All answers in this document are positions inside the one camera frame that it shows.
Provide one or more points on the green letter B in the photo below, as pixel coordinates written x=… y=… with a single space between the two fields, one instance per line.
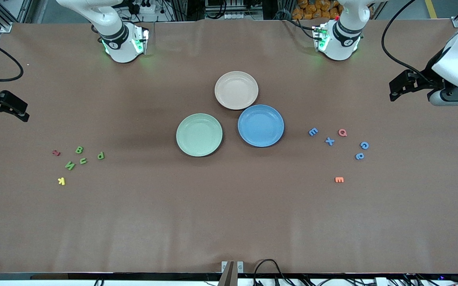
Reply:
x=79 y=149

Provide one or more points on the green letter N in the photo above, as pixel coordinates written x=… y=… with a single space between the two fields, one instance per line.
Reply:
x=70 y=165

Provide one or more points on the green letter S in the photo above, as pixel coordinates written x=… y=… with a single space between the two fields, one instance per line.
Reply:
x=83 y=161

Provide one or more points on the blue letter X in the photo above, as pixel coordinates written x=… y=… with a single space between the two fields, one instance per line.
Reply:
x=329 y=141

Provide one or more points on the blue letter E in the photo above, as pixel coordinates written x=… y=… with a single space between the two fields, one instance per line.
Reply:
x=313 y=131

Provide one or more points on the green letter P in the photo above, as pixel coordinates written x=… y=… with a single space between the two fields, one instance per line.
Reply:
x=100 y=155

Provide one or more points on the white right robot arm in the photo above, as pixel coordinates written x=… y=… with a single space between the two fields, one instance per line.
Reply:
x=119 y=45

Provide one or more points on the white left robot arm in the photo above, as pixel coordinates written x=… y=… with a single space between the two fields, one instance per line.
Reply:
x=342 y=43

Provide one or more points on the red letter J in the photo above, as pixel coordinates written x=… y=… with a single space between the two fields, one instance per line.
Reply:
x=56 y=152

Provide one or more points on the red letter Q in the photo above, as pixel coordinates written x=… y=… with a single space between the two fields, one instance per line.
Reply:
x=342 y=132

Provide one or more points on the yellow letter K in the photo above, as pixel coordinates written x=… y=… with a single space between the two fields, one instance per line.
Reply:
x=61 y=181

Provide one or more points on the orange letter E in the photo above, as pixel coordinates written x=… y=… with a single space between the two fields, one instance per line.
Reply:
x=339 y=180

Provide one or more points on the bag of orange fruit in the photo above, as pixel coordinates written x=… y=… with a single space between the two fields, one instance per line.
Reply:
x=312 y=8

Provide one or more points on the blue round plate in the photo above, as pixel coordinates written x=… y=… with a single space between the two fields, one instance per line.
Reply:
x=261 y=125

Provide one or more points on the beige round plate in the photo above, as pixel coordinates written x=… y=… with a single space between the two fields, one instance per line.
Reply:
x=236 y=90

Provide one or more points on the white power strip with plugs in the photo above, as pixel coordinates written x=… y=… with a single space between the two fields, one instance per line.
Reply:
x=149 y=10

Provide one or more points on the long white power strip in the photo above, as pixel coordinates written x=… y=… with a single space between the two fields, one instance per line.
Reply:
x=237 y=16

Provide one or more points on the green round plate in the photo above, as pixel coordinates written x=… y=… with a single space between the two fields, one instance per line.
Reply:
x=199 y=135

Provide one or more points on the black table edge strip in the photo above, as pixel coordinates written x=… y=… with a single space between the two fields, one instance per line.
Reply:
x=133 y=276

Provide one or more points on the brown table cover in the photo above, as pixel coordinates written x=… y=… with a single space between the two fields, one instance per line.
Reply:
x=229 y=206

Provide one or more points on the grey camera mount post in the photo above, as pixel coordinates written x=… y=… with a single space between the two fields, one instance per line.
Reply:
x=229 y=274

